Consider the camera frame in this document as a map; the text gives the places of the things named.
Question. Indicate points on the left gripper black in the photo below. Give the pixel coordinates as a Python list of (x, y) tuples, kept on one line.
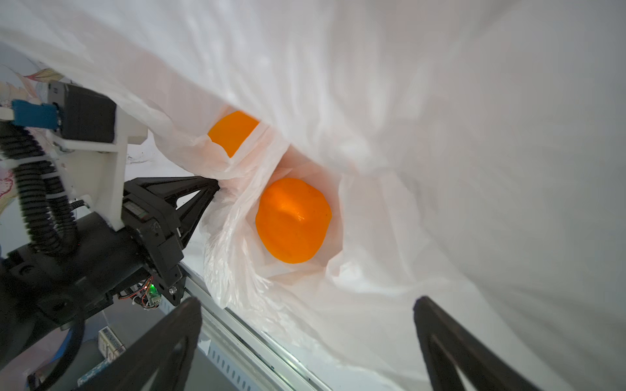
[(40, 293)]

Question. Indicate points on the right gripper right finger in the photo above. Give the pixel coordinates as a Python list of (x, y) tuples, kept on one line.
[(449, 349)]

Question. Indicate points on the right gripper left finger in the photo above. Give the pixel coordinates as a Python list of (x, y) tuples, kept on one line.
[(161, 359)]

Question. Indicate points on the small orange fruit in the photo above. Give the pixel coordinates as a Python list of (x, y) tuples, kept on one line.
[(292, 220)]

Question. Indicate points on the white plastic bag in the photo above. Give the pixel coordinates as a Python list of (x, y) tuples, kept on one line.
[(479, 149)]

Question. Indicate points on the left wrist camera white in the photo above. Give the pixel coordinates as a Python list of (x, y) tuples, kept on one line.
[(89, 134)]

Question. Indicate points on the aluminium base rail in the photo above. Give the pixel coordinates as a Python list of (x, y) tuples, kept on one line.
[(249, 359)]

